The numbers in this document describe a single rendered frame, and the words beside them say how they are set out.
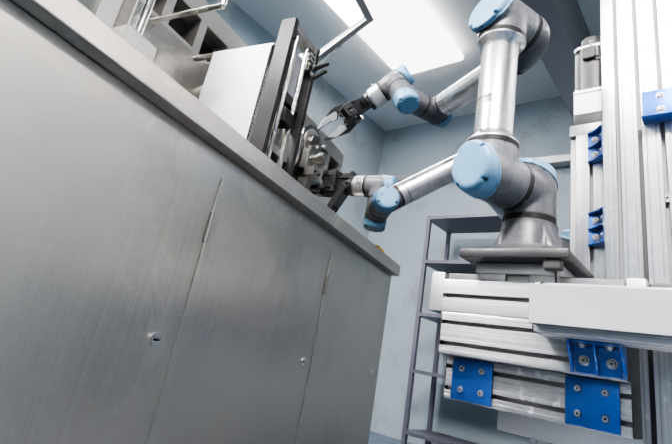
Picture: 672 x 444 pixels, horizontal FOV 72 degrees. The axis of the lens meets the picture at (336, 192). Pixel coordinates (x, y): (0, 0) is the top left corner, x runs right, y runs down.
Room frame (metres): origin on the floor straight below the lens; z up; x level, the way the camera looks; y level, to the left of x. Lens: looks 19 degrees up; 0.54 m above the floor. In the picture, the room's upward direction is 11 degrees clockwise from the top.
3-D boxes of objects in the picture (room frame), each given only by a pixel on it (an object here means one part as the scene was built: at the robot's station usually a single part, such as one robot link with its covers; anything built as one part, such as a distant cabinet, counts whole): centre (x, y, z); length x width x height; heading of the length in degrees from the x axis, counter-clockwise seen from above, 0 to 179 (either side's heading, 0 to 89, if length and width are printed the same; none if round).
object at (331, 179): (1.55, -0.01, 1.12); 0.12 x 0.08 x 0.09; 62
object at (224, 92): (1.33, 0.42, 1.17); 0.34 x 0.05 x 0.54; 62
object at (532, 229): (1.00, -0.45, 0.87); 0.15 x 0.15 x 0.10
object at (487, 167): (0.93, -0.33, 1.19); 0.15 x 0.12 x 0.55; 118
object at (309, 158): (1.50, 0.10, 1.05); 0.06 x 0.05 x 0.31; 62
